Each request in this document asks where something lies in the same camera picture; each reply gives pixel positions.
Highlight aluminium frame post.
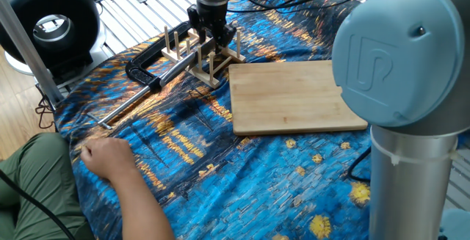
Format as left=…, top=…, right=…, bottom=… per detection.
left=0, top=0, right=65, bottom=108

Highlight wooden cutting board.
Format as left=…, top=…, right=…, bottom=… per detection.
left=227, top=59, right=369, bottom=137

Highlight person's bare forearm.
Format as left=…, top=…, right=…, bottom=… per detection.
left=109, top=166, right=176, bottom=240

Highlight starry night painting tablecloth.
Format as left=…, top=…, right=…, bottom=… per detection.
left=54, top=0, right=470, bottom=240

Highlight person's bare hand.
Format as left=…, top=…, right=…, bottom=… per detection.
left=79, top=137, right=140, bottom=183

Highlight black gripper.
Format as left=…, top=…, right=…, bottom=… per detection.
left=187, top=1, right=238, bottom=54

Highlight wooden peg dish rack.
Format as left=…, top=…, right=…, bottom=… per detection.
left=161, top=25, right=247, bottom=90

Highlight black ring shaped fan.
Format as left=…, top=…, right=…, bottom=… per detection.
left=0, top=0, right=107, bottom=81

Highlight thick black cable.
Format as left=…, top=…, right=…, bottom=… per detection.
left=0, top=169, right=77, bottom=240

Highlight tangled black floor cable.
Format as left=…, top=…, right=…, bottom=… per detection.
left=34, top=84, right=57, bottom=131

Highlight green trousers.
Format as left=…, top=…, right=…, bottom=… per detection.
left=0, top=132, right=97, bottom=240

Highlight black C-clamp with steel screw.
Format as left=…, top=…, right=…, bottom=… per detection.
left=86, top=21, right=206, bottom=131

